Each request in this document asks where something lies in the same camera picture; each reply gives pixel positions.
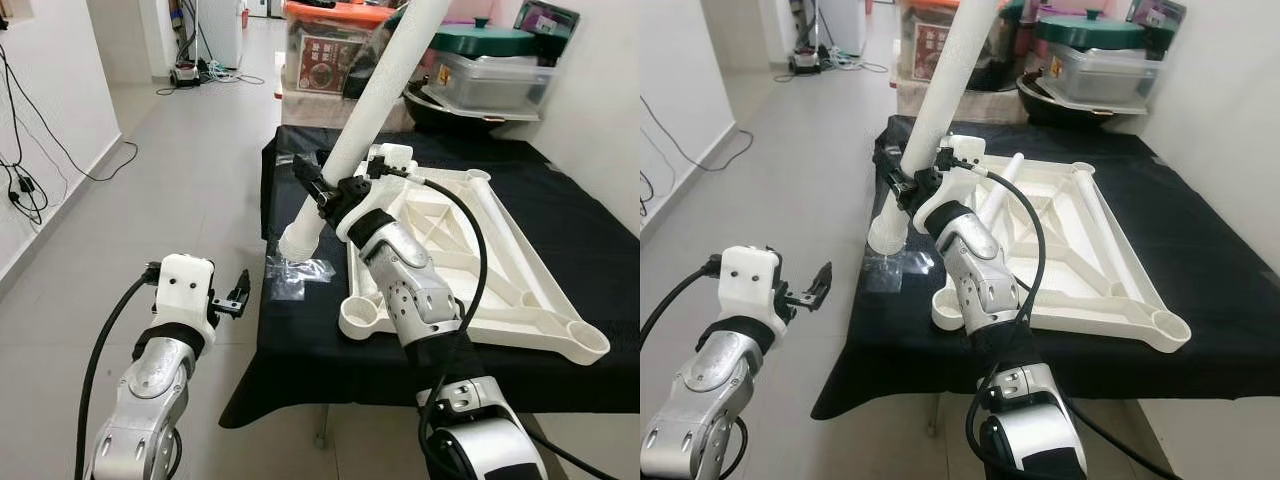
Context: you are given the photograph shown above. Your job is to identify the red printed box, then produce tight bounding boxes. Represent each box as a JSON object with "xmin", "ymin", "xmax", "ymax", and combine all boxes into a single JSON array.
[
  {"xmin": 912, "ymin": 22, "xmax": 951, "ymax": 86},
  {"xmin": 298, "ymin": 35, "xmax": 353, "ymax": 96}
]

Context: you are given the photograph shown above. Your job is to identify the wall plug cable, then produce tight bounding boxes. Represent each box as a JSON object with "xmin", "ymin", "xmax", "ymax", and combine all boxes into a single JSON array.
[{"xmin": 0, "ymin": 100, "xmax": 51, "ymax": 226}]

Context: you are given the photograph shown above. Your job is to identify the green pot lid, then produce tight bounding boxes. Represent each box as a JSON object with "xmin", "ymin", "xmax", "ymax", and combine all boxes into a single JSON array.
[
  {"xmin": 1035, "ymin": 8, "xmax": 1146, "ymax": 51},
  {"xmin": 432, "ymin": 17, "xmax": 541, "ymax": 58}
]

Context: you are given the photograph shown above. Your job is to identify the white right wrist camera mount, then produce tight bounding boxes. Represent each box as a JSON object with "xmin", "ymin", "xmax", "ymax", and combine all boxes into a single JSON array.
[
  {"xmin": 335, "ymin": 143, "xmax": 421, "ymax": 241},
  {"xmin": 912, "ymin": 133, "xmax": 991, "ymax": 231}
]

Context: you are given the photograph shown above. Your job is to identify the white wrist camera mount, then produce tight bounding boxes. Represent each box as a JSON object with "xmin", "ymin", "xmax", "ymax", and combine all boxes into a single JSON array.
[
  {"xmin": 335, "ymin": 143, "xmax": 421, "ymax": 241},
  {"xmin": 912, "ymin": 133, "xmax": 991, "ymax": 231},
  {"xmin": 718, "ymin": 245, "xmax": 786, "ymax": 336},
  {"xmin": 155, "ymin": 253, "xmax": 218, "ymax": 346}
]

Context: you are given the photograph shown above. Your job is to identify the dark printed carton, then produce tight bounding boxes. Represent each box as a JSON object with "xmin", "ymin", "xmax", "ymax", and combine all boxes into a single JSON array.
[
  {"xmin": 1125, "ymin": 0, "xmax": 1188, "ymax": 31},
  {"xmin": 512, "ymin": 0, "xmax": 581, "ymax": 43}
]

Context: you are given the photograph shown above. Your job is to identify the clear plastic container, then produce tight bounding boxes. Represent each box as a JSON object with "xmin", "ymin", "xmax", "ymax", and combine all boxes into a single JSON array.
[
  {"xmin": 1045, "ymin": 42, "xmax": 1161, "ymax": 106},
  {"xmin": 425, "ymin": 50, "xmax": 556, "ymax": 113}
]

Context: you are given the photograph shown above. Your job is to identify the black tablecloth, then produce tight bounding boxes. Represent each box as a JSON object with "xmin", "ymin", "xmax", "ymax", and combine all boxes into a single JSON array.
[
  {"xmin": 810, "ymin": 113, "xmax": 1280, "ymax": 421},
  {"xmin": 218, "ymin": 125, "xmax": 640, "ymax": 429}
]

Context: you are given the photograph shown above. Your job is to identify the clear plastic bag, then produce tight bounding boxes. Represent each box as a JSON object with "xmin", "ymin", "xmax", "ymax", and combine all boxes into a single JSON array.
[
  {"xmin": 263, "ymin": 253, "xmax": 338, "ymax": 303},
  {"xmin": 862, "ymin": 250, "xmax": 936, "ymax": 293}
]

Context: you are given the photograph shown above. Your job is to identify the white plastic table top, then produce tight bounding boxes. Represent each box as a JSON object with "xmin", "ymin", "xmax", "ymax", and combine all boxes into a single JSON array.
[
  {"xmin": 930, "ymin": 155, "xmax": 1193, "ymax": 356},
  {"xmin": 338, "ymin": 165, "xmax": 611, "ymax": 366}
]

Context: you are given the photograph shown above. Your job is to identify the black bag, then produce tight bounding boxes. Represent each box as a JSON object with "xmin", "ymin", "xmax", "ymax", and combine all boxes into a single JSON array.
[
  {"xmin": 985, "ymin": 0, "xmax": 1031, "ymax": 93},
  {"xmin": 342, "ymin": 5, "xmax": 411, "ymax": 101}
]

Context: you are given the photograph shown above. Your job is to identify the beige cloth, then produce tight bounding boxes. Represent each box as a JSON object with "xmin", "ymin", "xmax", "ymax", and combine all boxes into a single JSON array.
[
  {"xmin": 275, "ymin": 90, "xmax": 416, "ymax": 133},
  {"xmin": 895, "ymin": 80, "xmax": 1021, "ymax": 126}
]

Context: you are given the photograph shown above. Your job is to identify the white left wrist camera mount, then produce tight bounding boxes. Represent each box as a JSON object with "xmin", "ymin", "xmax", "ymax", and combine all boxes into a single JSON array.
[
  {"xmin": 718, "ymin": 245, "xmax": 786, "ymax": 336},
  {"xmin": 155, "ymin": 253, "xmax": 218, "ymax": 346}
]

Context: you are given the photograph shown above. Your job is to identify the black floor cable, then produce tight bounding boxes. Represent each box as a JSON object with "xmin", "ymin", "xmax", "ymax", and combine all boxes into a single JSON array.
[
  {"xmin": 0, "ymin": 42, "xmax": 141, "ymax": 184},
  {"xmin": 640, "ymin": 95, "xmax": 756, "ymax": 171}
]

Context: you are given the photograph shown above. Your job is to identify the pink box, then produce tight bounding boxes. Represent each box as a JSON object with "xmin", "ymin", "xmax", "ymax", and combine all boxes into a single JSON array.
[
  {"xmin": 1050, "ymin": 0, "xmax": 1131, "ymax": 19},
  {"xmin": 445, "ymin": 0, "xmax": 521, "ymax": 26}
]

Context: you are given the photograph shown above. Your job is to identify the black wok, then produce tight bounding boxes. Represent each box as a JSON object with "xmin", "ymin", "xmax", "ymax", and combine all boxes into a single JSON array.
[
  {"xmin": 400, "ymin": 85, "xmax": 546, "ymax": 136},
  {"xmin": 1015, "ymin": 75, "xmax": 1151, "ymax": 129}
]

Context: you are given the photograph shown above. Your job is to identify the orange lidded storage box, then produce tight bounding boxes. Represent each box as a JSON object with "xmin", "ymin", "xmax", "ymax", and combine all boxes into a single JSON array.
[
  {"xmin": 897, "ymin": 0, "xmax": 1001, "ymax": 96},
  {"xmin": 283, "ymin": 0, "xmax": 401, "ymax": 101}
]

